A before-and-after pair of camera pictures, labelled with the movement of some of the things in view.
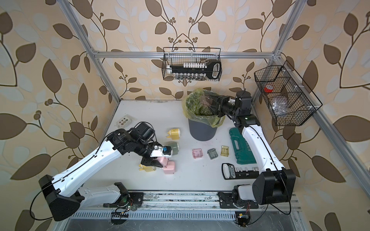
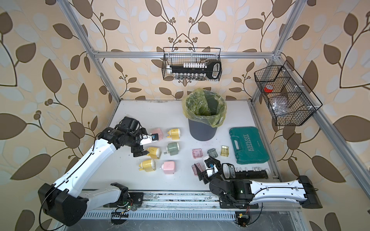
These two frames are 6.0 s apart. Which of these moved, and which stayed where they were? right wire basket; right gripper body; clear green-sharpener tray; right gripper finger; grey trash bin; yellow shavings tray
Moved: right gripper finger; right gripper body
Stayed: clear green-sharpener tray; right wire basket; grey trash bin; yellow shavings tray
